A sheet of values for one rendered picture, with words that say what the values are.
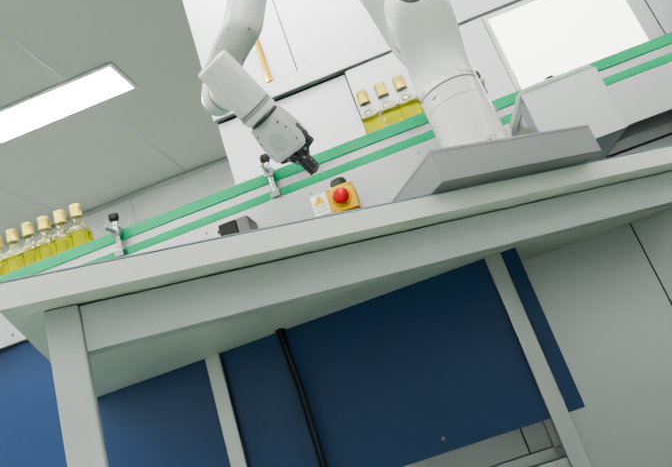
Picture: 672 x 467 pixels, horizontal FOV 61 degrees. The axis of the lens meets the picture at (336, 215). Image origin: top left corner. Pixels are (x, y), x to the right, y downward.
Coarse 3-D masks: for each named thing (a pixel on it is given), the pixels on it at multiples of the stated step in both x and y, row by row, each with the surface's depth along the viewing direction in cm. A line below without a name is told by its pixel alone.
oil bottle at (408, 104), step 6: (402, 96) 166; (408, 96) 165; (414, 96) 165; (402, 102) 165; (408, 102) 165; (414, 102) 164; (402, 108) 165; (408, 108) 164; (414, 108) 164; (420, 108) 164; (402, 114) 165; (408, 114) 164; (414, 114) 163
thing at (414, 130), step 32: (384, 128) 152; (416, 128) 151; (320, 160) 153; (352, 160) 152; (224, 192) 156; (256, 192) 155; (288, 192) 153; (160, 224) 158; (192, 224) 156; (64, 256) 161; (96, 256) 159
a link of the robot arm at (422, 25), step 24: (408, 0) 106; (432, 0) 106; (408, 24) 108; (432, 24) 107; (456, 24) 109; (408, 48) 110; (432, 48) 108; (456, 48) 109; (408, 72) 113; (432, 72) 108; (456, 72) 107
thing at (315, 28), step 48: (192, 0) 211; (288, 0) 203; (336, 0) 199; (480, 0) 186; (288, 48) 198; (336, 48) 194; (384, 48) 188; (288, 96) 193; (336, 96) 190; (240, 144) 192; (336, 144) 185; (624, 144) 167
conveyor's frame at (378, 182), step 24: (648, 72) 150; (624, 96) 150; (648, 96) 149; (648, 120) 159; (432, 144) 147; (360, 168) 149; (384, 168) 147; (408, 168) 146; (312, 192) 150; (360, 192) 147; (384, 192) 146; (240, 216) 152; (264, 216) 150; (288, 216) 149; (312, 216) 148; (168, 240) 154; (192, 240) 153; (0, 336) 156
